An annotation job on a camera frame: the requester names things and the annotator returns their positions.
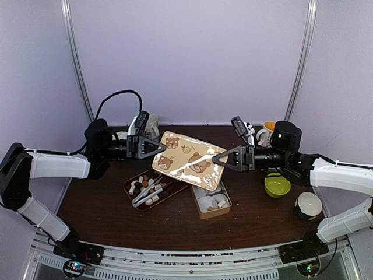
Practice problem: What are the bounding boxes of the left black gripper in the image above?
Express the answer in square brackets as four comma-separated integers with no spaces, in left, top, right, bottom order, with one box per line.
[100,134,167,160]

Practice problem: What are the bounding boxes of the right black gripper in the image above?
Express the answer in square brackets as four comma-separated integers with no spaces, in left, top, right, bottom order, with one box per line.
[212,145,290,173]

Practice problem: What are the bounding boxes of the bear print tin lid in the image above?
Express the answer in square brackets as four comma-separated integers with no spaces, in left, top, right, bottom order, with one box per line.
[152,131,226,191]

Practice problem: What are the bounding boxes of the white handled metal tongs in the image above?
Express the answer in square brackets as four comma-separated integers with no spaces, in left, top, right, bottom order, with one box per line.
[132,176,163,208]

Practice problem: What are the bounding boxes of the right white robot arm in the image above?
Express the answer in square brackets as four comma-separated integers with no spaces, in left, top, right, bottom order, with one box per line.
[212,117,372,258]

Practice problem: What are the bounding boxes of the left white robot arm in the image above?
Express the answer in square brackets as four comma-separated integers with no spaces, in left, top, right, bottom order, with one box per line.
[1,117,166,259]

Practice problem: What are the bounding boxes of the dark red chocolate tray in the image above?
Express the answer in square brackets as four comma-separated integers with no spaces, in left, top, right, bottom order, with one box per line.
[123,169,189,212]

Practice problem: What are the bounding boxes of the patterned white mug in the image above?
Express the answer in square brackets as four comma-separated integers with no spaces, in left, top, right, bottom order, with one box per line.
[142,114,160,141]

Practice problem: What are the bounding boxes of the white paper cup liner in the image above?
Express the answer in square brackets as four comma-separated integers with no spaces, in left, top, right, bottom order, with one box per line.
[198,196,217,213]
[212,193,230,209]

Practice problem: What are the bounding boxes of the lime green bowl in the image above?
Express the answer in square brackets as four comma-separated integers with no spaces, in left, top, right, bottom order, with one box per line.
[264,173,291,198]

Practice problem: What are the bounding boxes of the orange inside white mug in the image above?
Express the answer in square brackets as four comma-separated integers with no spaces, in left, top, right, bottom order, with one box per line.
[256,121,275,148]

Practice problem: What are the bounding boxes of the beige tin box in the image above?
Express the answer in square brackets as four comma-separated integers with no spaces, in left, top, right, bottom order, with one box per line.
[191,181,232,220]

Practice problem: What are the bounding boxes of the dark blue white bowl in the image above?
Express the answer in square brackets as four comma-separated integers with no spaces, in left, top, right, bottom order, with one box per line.
[294,192,323,221]

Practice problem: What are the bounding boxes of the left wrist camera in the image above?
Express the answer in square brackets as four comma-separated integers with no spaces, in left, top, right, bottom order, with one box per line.
[128,111,150,136]

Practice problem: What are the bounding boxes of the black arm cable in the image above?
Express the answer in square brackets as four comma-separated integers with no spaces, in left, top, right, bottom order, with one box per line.
[93,89,144,123]

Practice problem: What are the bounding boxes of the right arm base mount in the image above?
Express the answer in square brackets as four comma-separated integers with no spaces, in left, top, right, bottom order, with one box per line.
[279,241,329,278]

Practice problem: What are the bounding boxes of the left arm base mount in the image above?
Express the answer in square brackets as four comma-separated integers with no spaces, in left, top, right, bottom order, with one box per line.
[53,243,104,279]

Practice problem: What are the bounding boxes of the left aluminium frame post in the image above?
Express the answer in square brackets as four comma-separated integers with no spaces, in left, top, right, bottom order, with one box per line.
[61,0,94,122]

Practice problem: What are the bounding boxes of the aluminium frame post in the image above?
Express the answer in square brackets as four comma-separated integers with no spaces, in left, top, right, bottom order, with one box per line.
[284,0,318,121]
[61,0,94,122]

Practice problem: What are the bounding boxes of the right aluminium frame post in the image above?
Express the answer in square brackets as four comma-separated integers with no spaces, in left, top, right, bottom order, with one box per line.
[284,0,318,121]

